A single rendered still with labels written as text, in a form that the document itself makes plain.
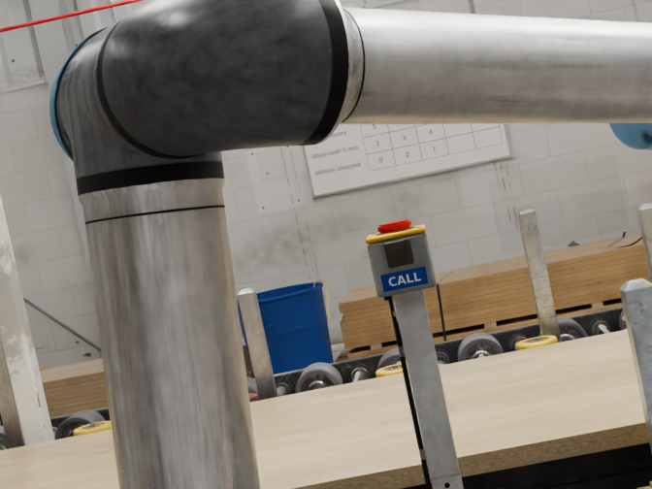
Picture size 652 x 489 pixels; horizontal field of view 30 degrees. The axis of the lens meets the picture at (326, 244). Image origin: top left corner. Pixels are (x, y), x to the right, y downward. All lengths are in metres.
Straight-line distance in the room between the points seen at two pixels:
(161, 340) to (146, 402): 0.05
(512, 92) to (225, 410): 0.33
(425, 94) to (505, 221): 7.71
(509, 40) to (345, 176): 7.70
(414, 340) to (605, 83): 0.51
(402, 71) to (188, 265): 0.22
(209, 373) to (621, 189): 7.77
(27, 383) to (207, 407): 1.62
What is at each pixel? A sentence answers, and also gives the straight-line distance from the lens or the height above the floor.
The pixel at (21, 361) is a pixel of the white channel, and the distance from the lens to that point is 2.53.
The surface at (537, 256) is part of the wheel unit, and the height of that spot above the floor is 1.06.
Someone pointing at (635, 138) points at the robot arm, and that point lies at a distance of 1.26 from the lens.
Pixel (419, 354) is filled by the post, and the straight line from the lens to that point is 1.42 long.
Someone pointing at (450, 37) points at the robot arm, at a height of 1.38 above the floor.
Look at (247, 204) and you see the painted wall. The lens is 8.78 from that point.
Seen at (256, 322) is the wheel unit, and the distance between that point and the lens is 2.54.
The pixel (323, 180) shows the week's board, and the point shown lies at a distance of 8.66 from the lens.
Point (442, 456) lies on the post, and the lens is 1.45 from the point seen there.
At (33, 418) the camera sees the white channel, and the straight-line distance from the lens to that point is 2.54.
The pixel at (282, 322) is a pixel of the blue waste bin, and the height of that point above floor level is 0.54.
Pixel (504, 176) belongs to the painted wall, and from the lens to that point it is 8.59.
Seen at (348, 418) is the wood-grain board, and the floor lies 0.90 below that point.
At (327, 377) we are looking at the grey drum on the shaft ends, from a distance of 2.95.
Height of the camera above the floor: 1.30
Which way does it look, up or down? 3 degrees down
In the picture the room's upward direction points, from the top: 12 degrees counter-clockwise
